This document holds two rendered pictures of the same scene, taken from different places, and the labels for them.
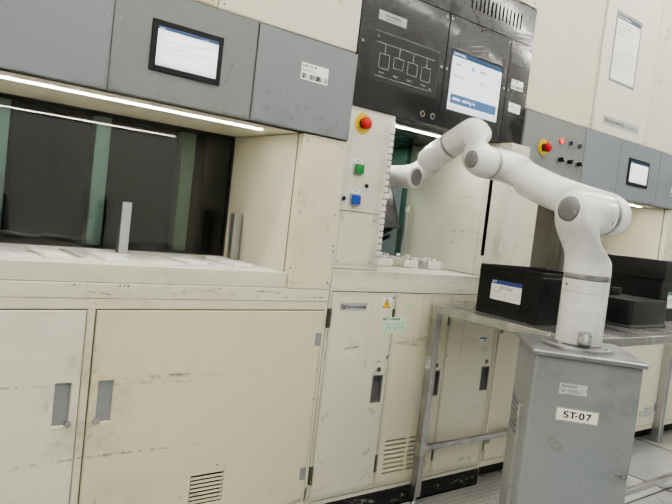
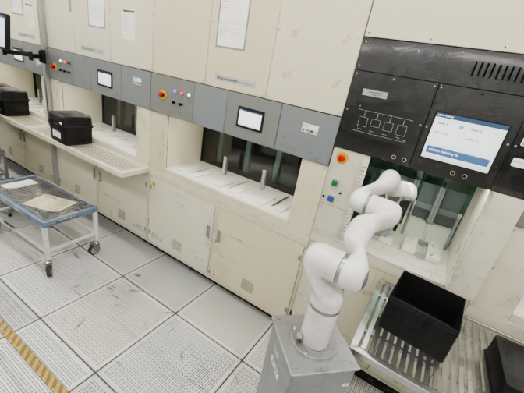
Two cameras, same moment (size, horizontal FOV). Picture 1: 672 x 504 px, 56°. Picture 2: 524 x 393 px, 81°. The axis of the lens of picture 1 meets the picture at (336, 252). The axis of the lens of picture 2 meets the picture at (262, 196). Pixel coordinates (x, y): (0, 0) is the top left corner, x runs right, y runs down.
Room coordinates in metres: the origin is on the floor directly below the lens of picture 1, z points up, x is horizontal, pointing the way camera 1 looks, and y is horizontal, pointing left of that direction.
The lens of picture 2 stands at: (1.04, -1.40, 1.73)
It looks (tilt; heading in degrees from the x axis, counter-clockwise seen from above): 22 degrees down; 66
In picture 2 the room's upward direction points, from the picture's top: 11 degrees clockwise
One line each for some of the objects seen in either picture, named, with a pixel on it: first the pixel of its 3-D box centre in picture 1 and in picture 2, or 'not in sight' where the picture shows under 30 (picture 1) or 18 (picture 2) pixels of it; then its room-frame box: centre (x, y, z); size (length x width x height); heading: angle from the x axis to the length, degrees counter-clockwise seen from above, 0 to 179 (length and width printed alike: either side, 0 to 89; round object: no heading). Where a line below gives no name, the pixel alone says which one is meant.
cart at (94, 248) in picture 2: not in sight; (44, 217); (0.31, 1.36, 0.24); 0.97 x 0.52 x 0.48; 130
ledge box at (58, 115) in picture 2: not in sight; (70, 127); (0.47, 1.83, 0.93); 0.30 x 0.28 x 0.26; 125
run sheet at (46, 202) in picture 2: not in sight; (50, 202); (0.40, 1.20, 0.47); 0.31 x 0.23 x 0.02; 149
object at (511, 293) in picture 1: (532, 293); (421, 312); (2.24, -0.71, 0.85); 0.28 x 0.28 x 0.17; 32
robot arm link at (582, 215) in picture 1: (585, 234); (324, 275); (1.69, -0.65, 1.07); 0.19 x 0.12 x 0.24; 125
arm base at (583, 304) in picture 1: (581, 313); (318, 323); (1.71, -0.68, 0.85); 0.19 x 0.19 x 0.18
